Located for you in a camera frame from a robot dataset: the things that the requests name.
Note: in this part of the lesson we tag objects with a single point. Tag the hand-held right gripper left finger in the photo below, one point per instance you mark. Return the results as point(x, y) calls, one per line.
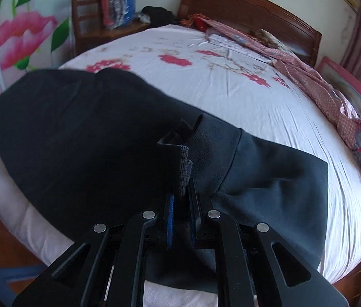
point(168, 224)

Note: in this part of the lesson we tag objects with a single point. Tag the black clothing pile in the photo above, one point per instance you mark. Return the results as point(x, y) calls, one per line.
point(158, 14)

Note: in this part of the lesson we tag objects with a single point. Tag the wooden chair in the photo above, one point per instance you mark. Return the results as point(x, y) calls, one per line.
point(84, 9)

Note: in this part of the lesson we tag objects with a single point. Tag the red fringed pillow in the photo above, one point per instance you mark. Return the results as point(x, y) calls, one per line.
point(199, 23)

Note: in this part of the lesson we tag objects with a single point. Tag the red checked quilt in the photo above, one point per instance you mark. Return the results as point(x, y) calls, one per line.
point(311, 80)

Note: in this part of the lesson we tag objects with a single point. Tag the beige patterned pillow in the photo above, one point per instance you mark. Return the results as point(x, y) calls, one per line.
point(266, 36)

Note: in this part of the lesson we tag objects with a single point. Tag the black pants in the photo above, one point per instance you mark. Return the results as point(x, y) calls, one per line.
point(87, 150)

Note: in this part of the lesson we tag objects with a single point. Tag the wooden headboard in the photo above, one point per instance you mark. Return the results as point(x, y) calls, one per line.
point(247, 9)

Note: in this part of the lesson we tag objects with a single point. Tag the pink bed guard rail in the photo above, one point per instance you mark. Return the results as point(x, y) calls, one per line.
point(343, 73)

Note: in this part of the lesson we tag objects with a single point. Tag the plastic bag of clothes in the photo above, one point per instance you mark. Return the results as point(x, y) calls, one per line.
point(119, 3)

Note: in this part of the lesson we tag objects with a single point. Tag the floral printed wardrobe door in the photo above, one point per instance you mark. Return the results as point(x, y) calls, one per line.
point(24, 28)

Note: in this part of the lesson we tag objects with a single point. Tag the bed with white floral sheet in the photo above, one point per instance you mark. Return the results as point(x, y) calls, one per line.
point(263, 118)

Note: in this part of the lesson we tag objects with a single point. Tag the orange blue floor mat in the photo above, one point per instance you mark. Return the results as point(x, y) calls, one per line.
point(8, 262)

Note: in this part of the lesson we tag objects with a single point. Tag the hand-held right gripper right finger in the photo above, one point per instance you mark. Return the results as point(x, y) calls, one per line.
point(194, 217)

